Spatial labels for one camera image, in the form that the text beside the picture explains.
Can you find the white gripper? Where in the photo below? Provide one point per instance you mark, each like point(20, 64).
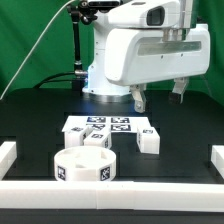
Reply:
point(135, 56)

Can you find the white round stool seat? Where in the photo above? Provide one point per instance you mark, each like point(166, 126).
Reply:
point(85, 163)

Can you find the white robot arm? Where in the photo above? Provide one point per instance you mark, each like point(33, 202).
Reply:
point(175, 18)

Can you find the paper sheet with markers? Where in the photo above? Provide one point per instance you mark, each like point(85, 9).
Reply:
point(115, 123)

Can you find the white right barrier wall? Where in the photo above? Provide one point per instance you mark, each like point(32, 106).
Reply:
point(217, 158)

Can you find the white barrier wall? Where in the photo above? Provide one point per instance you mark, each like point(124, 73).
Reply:
point(217, 158)
point(8, 154)
point(112, 195)

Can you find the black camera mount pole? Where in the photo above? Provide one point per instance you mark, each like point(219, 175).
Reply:
point(79, 81)

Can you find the black camera on mount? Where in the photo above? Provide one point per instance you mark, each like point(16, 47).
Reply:
point(100, 4)

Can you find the white left barrier wall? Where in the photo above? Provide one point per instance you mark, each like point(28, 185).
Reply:
point(8, 154)

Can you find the white front barrier wall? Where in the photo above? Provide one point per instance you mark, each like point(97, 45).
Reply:
point(112, 195)

